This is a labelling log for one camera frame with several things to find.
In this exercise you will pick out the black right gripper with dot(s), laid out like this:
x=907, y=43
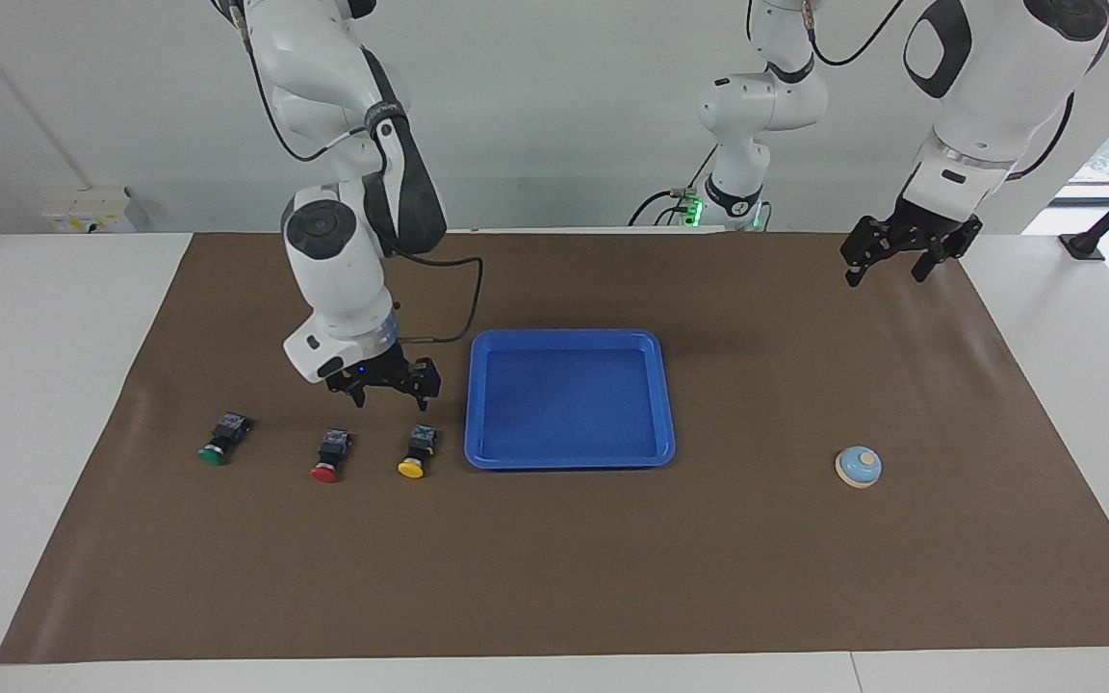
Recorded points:
x=386, y=371

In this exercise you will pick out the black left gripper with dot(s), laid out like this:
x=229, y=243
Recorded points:
x=911, y=236

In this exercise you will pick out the yellow mushroom push button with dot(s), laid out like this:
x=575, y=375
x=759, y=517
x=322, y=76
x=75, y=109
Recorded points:
x=415, y=452

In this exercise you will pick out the red mushroom push button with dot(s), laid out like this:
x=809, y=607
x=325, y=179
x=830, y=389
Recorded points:
x=331, y=454

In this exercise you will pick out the green mushroom push button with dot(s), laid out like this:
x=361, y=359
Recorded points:
x=223, y=438

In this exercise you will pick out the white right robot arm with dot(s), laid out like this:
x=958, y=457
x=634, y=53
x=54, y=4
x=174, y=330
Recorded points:
x=335, y=279

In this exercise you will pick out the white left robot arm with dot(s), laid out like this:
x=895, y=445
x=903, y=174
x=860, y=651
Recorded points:
x=997, y=87

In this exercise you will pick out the blue plastic tray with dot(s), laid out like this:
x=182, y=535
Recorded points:
x=569, y=399

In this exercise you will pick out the light blue desk bell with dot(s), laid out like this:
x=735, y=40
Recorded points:
x=859, y=467

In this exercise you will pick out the brown table mat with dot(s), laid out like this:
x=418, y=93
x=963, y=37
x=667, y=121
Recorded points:
x=554, y=577

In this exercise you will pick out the white wall socket box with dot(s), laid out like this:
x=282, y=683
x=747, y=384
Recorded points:
x=92, y=210

